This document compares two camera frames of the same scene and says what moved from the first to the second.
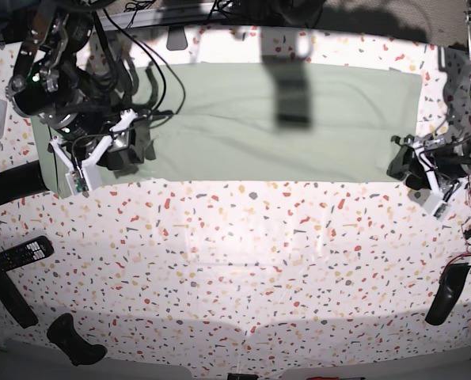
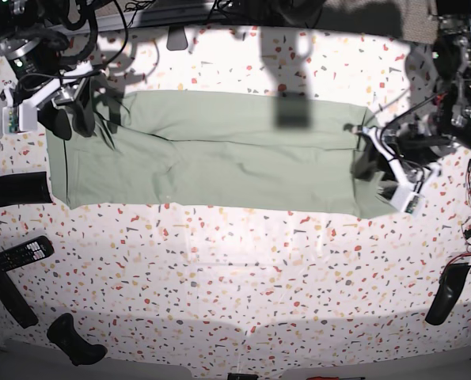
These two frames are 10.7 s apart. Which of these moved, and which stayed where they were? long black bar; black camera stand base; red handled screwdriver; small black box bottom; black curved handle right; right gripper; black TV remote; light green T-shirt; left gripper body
Moved: left gripper body; light green T-shirt; right gripper
Stayed: black camera stand base; long black bar; black curved handle right; black TV remote; small black box bottom; red handled screwdriver
